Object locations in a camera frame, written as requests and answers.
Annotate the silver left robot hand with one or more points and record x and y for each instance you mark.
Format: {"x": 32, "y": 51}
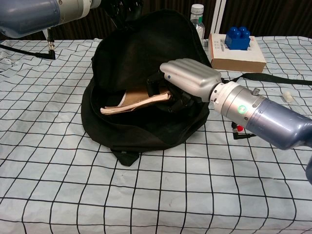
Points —
{"x": 129, "y": 8}

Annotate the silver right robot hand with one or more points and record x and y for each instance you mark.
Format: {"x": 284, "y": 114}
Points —
{"x": 190, "y": 75}

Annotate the black backpack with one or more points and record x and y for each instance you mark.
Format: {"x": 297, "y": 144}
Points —
{"x": 146, "y": 36}

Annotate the brown spiral notebook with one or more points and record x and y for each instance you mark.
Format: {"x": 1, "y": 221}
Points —
{"x": 134, "y": 98}

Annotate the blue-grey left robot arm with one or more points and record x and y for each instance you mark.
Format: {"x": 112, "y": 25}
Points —
{"x": 29, "y": 17}

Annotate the white cardboard box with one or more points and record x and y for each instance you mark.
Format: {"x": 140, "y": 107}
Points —
{"x": 236, "y": 64}

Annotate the blue toy building block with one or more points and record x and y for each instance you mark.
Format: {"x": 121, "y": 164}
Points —
{"x": 237, "y": 41}

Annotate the clear plastic bottle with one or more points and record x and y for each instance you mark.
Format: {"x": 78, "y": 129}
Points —
{"x": 197, "y": 14}

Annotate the red marker pen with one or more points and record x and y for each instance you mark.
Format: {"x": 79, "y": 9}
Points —
{"x": 240, "y": 128}

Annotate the glass tube with white stopper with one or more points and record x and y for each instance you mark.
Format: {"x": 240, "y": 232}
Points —
{"x": 288, "y": 97}

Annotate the checked white tablecloth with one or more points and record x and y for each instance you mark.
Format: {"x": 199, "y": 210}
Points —
{"x": 170, "y": 195}

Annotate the white partition post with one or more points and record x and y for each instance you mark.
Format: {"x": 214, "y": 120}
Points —
{"x": 218, "y": 17}

